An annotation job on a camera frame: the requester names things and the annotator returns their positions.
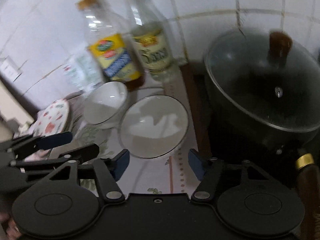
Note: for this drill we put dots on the white salt bag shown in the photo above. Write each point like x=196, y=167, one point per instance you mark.
x=83, y=71

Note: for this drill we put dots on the pink bunny plate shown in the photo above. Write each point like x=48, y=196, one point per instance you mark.
x=53, y=119

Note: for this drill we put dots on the cream cutting board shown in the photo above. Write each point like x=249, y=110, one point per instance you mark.
x=14, y=106

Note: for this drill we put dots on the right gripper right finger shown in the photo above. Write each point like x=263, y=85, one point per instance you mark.
x=205, y=172

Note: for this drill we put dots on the yellow cap vinegar bottle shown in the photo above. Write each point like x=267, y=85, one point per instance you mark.
x=150, y=40

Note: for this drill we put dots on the white wall socket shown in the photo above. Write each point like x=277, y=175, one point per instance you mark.
x=9, y=69

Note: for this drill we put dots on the left hand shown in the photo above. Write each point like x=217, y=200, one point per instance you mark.
x=9, y=230

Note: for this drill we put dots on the white ribbed bowl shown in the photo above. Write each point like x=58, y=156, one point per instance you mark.
x=106, y=105
x=154, y=126

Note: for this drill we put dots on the floral table cloth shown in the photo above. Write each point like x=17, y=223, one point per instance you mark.
x=169, y=173

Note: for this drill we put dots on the black pot with lid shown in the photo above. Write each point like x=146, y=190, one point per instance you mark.
x=263, y=95

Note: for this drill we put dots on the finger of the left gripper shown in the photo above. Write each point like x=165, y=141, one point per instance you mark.
x=53, y=141
x=82, y=154

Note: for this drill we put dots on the yellow label oil bottle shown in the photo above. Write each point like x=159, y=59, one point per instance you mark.
x=110, y=44

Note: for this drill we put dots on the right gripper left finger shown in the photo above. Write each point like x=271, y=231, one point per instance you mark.
x=107, y=173

